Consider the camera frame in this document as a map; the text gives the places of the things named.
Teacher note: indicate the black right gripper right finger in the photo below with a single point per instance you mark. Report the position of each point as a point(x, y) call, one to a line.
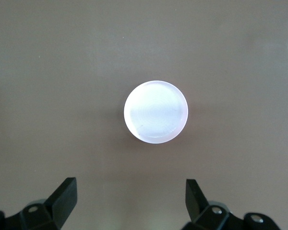
point(196, 201)

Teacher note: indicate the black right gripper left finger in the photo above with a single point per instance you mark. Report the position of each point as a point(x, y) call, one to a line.
point(62, 198)

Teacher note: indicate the pink round plate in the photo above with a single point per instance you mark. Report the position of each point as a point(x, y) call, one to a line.
point(156, 112)

